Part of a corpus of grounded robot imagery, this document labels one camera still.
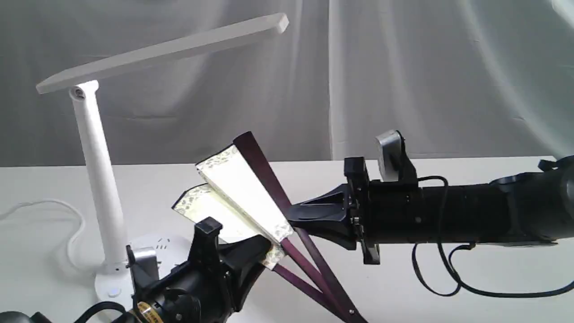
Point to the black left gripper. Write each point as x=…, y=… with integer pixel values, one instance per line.
x=197, y=290

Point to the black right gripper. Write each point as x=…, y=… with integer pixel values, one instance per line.
x=344, y=205

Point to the folding paper fan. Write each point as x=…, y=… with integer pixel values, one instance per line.
x=241, y=192

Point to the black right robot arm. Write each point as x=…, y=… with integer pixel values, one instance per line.
x=526, y=209

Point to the white desk lamp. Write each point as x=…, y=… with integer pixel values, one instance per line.
x=113, y=280

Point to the white backdrop curtain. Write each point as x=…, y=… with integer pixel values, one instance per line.
x=458, y=78

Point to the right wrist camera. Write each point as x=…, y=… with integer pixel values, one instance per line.
x=393, y=161

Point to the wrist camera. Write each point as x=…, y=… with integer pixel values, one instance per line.
x=143, y=264
x=393, y=161

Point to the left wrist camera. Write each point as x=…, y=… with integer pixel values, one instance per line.
x=143, y=264

